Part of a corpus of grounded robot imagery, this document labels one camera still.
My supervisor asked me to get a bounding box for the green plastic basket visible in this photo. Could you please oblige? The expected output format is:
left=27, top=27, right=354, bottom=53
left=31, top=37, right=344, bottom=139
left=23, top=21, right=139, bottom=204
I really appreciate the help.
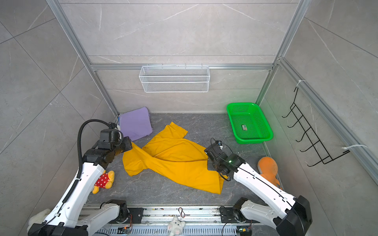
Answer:
left=226, top=102, right=274, bottom=145

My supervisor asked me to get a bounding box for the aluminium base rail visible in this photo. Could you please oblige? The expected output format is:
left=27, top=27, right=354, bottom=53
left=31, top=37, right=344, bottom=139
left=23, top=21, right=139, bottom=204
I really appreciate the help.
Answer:
left=94, top=204, right=278, bottom=236

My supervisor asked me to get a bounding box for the black wire hook rack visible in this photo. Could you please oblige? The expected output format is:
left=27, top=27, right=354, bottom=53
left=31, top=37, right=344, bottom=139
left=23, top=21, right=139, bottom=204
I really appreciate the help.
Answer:
left=282, top=88, right=350, bottom=167

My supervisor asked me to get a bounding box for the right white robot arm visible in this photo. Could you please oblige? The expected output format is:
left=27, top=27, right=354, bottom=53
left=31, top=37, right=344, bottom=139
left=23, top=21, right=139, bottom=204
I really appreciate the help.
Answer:
left=204, top=141, right=313, bottom=236

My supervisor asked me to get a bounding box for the orange plush toy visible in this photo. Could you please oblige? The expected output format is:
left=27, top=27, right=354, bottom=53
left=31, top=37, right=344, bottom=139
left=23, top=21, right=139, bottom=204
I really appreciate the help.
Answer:
left=258, top=156, right=282, bottom=189

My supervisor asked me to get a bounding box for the yellow t-shirt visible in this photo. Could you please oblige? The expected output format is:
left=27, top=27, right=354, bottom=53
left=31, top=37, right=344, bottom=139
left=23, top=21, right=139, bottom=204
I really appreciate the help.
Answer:
left=123, top=122, right=224, bottom=194

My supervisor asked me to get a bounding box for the folded purple t-shirt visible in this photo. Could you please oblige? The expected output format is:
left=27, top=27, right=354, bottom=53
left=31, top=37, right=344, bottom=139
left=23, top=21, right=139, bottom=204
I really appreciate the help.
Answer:
left=118, top=107, right=153, bottom=141

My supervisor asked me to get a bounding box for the small white plush toy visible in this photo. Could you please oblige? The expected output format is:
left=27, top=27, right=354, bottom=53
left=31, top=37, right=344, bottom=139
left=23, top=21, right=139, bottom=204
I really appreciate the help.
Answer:
left=167, top=216, right=186, bottom=236

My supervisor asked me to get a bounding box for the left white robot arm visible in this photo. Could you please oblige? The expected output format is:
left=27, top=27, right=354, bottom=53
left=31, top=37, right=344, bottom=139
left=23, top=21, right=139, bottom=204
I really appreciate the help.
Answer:
left=28, top=129, right=132, bottom=236

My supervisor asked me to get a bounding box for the white plush bear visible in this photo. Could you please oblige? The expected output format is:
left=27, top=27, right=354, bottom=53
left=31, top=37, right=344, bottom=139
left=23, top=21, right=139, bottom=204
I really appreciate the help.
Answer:
left=27, top=209, right=51, bottom=233

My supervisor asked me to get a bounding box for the white wire mesh basket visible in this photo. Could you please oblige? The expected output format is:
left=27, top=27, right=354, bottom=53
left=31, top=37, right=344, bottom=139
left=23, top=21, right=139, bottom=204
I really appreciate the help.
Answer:
left=139, top=65, right=211, bottom=93

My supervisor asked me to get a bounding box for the yellow plush toy red dress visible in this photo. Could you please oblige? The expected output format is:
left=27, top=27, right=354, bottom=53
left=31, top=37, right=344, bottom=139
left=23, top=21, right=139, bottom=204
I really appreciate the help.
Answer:
left=92, top=170, right=115, bottom=194

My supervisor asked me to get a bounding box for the black corrugated cable hose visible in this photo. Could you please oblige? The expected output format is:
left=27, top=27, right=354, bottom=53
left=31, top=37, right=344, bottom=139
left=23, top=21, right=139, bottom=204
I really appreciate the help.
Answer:
left=76, top=118, right=114, bottom=179

